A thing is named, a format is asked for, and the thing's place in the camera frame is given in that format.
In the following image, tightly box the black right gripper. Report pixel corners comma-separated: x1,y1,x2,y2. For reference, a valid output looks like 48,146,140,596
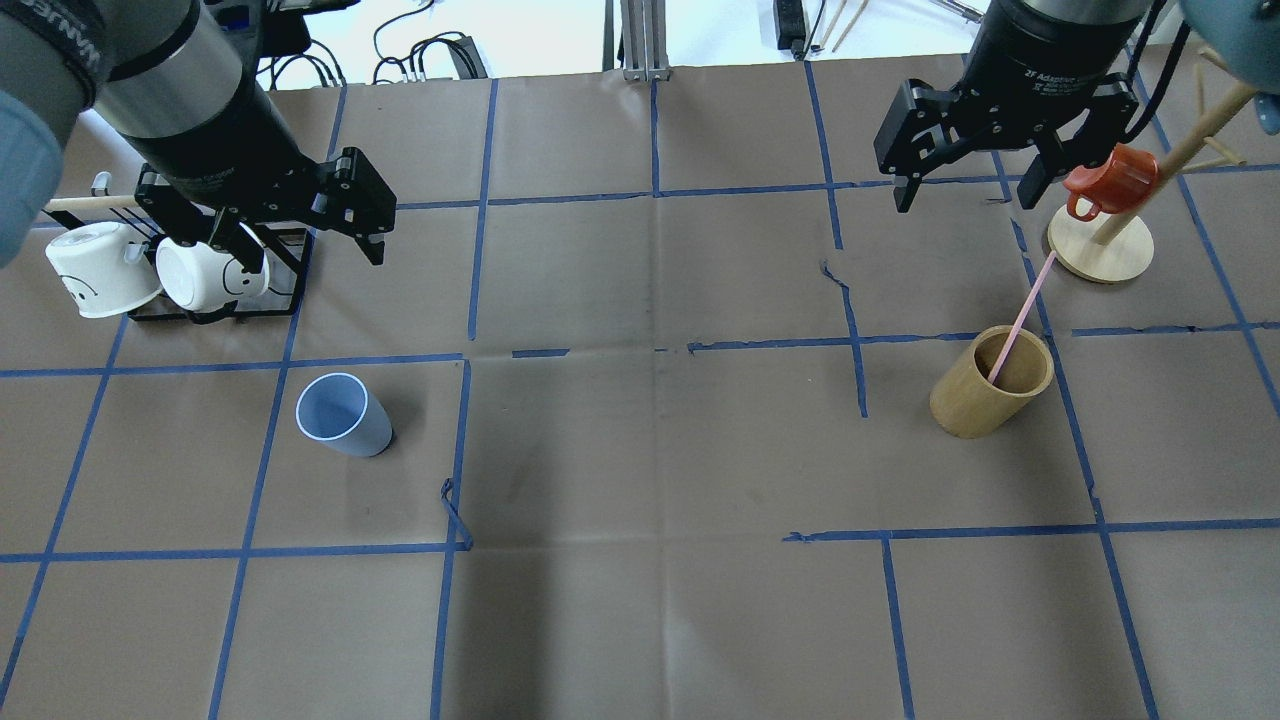
874,76,1138,214

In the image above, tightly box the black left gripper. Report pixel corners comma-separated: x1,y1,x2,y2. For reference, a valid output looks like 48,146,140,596
134,147,398,297

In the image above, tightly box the blue plastic cup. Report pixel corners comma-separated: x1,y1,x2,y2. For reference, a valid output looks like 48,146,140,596
294,372,394,457

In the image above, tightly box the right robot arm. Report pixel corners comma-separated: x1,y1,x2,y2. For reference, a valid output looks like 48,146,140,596
873,1,1158,213

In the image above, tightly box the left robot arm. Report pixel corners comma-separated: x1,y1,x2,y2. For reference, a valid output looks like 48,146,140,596
1,1,397,270

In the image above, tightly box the bamboo chopstick holder cup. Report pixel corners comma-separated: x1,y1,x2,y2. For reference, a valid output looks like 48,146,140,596
929,325,1055,439

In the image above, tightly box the red mug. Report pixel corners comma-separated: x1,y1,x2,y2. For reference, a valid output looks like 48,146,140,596
1064,143,1160,222

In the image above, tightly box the wooden mug tree stand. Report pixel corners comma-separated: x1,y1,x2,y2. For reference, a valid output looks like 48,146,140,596
1041,47,1263,284

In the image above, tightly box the white smiley mug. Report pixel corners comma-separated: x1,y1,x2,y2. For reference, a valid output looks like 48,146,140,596
45,222,163,319

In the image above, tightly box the black power strip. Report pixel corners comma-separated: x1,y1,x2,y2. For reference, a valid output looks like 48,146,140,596
771,0,809,59

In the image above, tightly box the blue-grey mug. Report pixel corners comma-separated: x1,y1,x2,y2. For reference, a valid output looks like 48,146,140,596
1180,1,1279,136

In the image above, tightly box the black wire mug rack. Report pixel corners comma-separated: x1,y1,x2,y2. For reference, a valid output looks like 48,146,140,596
42,172,311,325

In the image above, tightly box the aluminium frame post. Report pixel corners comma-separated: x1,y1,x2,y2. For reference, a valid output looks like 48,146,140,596
602,1,671,83

